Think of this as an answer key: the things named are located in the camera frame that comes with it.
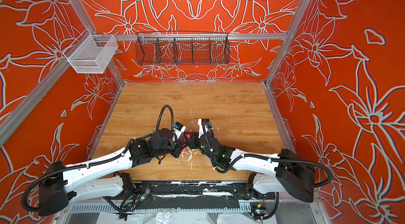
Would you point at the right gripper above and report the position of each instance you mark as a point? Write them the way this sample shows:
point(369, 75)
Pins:
point(192, 141)

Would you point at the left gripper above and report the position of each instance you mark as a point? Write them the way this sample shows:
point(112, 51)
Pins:
point(180, 145)

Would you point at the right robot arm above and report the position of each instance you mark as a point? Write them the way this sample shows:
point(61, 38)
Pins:
point(283, 172)

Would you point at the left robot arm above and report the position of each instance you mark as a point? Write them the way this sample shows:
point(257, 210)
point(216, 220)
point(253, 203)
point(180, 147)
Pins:
point(60, 184)

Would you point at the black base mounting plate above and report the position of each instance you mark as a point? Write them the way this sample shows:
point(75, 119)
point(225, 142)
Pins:
point(190, 195)

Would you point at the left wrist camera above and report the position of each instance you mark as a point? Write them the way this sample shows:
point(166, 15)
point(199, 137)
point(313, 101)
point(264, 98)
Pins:
point(179, 128)

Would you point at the black wire basket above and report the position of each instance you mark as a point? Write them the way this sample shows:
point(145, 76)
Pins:
point(186, 48)

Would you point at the white wire basket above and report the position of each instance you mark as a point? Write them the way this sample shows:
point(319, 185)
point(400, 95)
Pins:
point(91, 54)

